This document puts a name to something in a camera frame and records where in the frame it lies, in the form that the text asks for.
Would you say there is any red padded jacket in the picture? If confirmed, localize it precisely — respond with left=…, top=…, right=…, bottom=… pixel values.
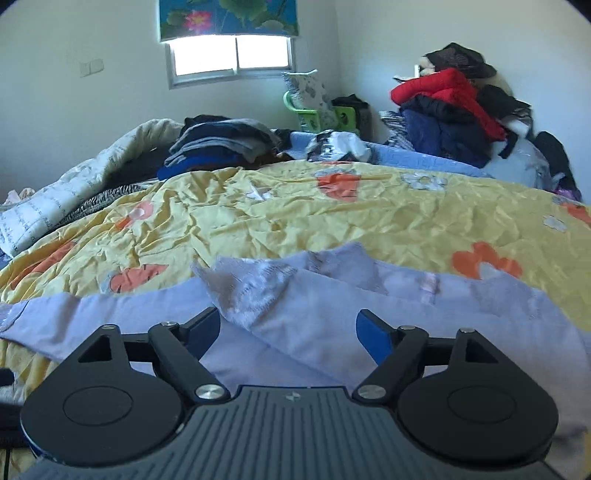
left=390, top=68, right=508, bottom=141

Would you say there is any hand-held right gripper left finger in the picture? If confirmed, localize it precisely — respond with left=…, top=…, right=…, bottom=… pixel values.
left=76, top=306, right=232, bottom=407

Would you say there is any white printed quilt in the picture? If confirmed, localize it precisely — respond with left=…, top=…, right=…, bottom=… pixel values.
left=0, top=119, right=185, bottom=259

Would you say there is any yellow carrot print blanket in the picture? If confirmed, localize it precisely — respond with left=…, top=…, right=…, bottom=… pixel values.
left=0, top=164, right=591, bottom=480

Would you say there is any plastic-wrapped pale bedding bundle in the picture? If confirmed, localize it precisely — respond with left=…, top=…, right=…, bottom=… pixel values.
left=489, top=136, right=564, bottom=190

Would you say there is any black mesh cloth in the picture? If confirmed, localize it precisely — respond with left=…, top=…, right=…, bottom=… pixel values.
left=425, top=43, right=497, bottom=79

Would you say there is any lavender lace-trimmed garment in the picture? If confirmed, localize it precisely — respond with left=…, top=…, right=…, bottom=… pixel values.
left=0, top=241, right=591, bottom=444

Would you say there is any dark cloth on chair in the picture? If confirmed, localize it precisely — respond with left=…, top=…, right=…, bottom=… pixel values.
left=331, top=94, right=370, bottom=134

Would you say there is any crumpled white plastic bag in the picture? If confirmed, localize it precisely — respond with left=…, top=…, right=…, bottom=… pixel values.
left=306, top=130, right=372, bottom=163

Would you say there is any grey patterned cushion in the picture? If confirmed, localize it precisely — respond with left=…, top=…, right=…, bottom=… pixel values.
left=283, top=69, right=340, bottom=132

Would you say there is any navy blue garment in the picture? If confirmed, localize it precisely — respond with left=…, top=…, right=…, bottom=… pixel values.
left=399, top=99, right=492, bottom=168

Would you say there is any checkered cloth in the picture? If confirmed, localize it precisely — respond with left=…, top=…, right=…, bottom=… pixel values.
left=379, top=111, right=416, bottom=151

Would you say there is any green plastic chair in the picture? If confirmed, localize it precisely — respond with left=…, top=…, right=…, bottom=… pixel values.
left=283, top=90, right=356, bottom=134

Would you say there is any floral roller blind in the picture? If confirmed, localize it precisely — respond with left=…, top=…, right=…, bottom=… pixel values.
left=158, top=0, right=299, bottom=43

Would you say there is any black crumpled garment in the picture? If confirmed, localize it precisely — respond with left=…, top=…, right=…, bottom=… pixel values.
left=478, top=84, right=532, bottom=121

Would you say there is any window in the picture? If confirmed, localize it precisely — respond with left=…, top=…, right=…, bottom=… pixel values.
left=165, top=36, right=294, bottom=89

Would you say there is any grey striped cloth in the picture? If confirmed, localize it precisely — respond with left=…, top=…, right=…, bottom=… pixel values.
left=60, top=184, right=160, bottom=227

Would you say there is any stack of folded dark clothes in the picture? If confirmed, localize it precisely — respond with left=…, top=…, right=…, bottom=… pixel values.
left=157, top=114, right=296, bottom=182

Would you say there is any black draped jacket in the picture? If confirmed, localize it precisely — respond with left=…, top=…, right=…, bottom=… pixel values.
left=533, top=131, right=578, bottom=190

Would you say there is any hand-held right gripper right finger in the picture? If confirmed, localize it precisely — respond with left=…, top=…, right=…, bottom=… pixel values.
left=352, top=309, right=504, bottom=406

